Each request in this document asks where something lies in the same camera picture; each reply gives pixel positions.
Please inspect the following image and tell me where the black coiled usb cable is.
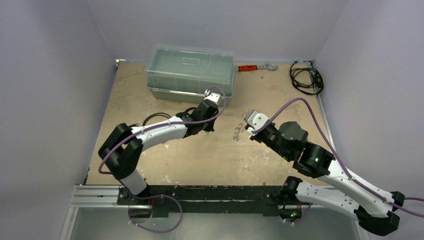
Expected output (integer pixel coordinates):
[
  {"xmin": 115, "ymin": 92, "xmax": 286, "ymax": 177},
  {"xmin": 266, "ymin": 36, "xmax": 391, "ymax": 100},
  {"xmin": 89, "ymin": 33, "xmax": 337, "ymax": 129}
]
[{"xmin": 142, "ymin": 106, "xmax": 197, "ymax": 127}]

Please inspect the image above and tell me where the orange handled adjustable wrench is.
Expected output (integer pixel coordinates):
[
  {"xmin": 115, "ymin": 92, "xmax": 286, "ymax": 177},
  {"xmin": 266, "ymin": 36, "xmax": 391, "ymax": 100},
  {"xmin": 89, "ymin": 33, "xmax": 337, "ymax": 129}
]
[{"xmin": 236, "ymin": 62, "xmax": 278, "ymax": 72}]

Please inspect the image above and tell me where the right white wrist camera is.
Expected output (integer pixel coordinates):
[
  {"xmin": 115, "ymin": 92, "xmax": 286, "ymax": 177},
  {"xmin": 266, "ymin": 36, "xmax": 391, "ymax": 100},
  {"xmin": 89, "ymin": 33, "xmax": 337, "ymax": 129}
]
[{"xmin": 244, "ymin": 110, "xmax": 269, "ymax": 136}]

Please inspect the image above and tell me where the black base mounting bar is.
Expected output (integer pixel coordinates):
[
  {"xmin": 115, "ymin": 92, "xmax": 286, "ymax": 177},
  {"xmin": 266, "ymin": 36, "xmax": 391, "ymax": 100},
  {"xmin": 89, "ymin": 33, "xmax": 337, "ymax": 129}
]
[{"xmin": 117, "ymin": 185, "xmax": 308, "ymax": 218}]

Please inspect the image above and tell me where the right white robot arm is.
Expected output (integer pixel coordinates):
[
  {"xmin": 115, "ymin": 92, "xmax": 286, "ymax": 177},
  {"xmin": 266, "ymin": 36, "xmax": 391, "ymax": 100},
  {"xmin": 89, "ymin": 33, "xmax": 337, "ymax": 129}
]
[{"xmin": 245, "ymin": 117, "xmax": 405, "ymax": 236}]

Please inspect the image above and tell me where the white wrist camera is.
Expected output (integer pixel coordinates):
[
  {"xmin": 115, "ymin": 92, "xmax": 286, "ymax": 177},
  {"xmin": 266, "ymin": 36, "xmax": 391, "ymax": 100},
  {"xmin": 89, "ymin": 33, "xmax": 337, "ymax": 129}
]
[
  {"xmin": 244, "ymin": 110, "xmax": 269, "ymax": 136},
  {"xmin": 204, "ymin": 89, "xmax": 221, "ymax": 106}
]

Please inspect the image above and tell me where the grey plastic toolbox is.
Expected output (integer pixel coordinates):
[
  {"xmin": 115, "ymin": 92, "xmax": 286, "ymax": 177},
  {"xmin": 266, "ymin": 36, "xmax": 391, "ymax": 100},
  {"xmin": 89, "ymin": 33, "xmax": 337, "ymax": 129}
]
[{"xmin": 144, "ymin": 44, "xmax": 236, "ymax": 103}]

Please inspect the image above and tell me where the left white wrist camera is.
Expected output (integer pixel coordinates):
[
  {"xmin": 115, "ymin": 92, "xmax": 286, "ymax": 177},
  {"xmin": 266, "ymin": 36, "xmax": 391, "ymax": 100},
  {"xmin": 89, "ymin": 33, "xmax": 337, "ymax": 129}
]
[{"xmin": 204, "ymin": 89, "xmax": 221, "ymax": 106}]

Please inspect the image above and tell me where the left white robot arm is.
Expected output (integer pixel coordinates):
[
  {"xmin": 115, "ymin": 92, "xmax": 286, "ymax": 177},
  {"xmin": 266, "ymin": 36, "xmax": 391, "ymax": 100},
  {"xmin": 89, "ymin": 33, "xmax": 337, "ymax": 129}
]
[{"xmin": 98, "ymin": 99, "xmax": 224, "ymax": 205}]

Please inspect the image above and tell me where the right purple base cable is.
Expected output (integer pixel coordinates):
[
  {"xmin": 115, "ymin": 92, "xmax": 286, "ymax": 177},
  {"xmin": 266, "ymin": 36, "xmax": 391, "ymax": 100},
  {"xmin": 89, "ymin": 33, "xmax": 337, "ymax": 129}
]
[{"xmin": 282, "ymin": 202, "xmax": 314, "ymax": 226}]

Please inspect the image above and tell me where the black coiled cable bundle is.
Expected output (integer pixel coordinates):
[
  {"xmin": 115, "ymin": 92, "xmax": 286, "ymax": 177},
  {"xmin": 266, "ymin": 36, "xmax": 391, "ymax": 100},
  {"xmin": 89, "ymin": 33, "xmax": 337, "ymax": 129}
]
[{"xmin": 289, "ymin": 60, "xmax": 325, "ymax": 96}]

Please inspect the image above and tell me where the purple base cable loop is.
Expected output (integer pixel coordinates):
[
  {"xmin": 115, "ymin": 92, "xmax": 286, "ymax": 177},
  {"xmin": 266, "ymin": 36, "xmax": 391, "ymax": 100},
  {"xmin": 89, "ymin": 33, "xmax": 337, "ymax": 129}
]
[{"xmin": 127, "ymin": 194, "xmax": 184, "ymax": 234}]

